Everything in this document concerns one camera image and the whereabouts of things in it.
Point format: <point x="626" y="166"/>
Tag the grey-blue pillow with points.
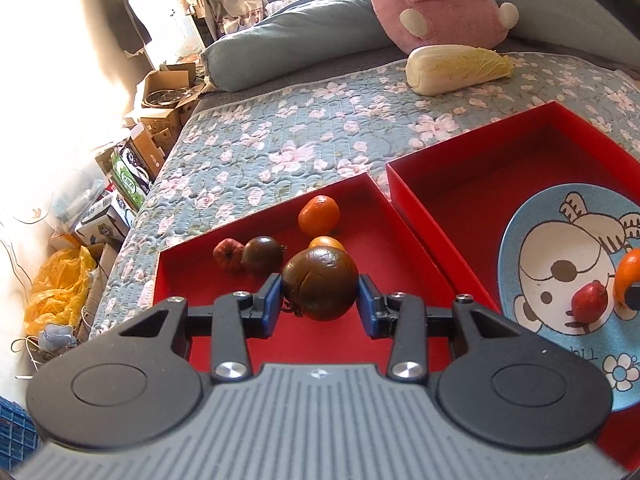
<point x="295" y="40"/>

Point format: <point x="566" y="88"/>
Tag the pink plush pillow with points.
<point x="440" y="10"/>

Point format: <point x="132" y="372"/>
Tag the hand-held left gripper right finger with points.
<point x="367" y="306"/>

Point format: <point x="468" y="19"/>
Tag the grey-blue blanket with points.
<point x="560" y="0"/>

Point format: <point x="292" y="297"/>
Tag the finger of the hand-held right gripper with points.
<point x="632" y="297"/>

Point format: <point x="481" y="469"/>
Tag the dark hanging garment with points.
<point x="131" y="15"/>

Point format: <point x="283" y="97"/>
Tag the napa cabbage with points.
<point x="455" y="69"/>

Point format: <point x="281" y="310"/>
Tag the pale blue cloth bundle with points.
<point x="56" y="338"/>

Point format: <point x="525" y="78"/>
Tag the small red tomato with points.
<point x="227" y="255"/>
<point x="590" y="303"/>

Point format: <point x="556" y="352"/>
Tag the small dark brown tomato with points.
<point x="262" y="255"/>

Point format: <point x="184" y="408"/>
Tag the green and white carton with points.
<point x="129" y="180"/>

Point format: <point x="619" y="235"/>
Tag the yellow plastic bag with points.
<point x="60" y="285"/>

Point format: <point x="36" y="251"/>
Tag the large dark brown tomato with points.
<point x="322" y="282"/>

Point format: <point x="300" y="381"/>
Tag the open cardboard box with pots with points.
<point x="165" y="91"/>

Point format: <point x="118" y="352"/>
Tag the white and blue carton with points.
<point x="105" y="222"/>

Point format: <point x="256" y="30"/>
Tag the brown cardboard box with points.
<point x="162" y="127"/>

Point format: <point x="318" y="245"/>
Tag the red cardboard box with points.
<point x="465" y="190"/>
<point x="200" y="275"/>

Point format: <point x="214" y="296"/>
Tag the blue plastic crate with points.
<point x="15" y="435"/>

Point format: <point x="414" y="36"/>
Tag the orange mandarin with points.
<point x="327" y="243"/>
<point x="319" y="216"/>
<point x="630" y="270"/>

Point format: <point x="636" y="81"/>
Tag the blue cartoon dog plate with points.
<point x="545" y="240"/>

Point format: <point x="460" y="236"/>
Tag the floral quilted blanket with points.
<point x="280" y="135"/>

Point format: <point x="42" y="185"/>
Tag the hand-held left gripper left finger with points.
<point x="273" y="301"/>

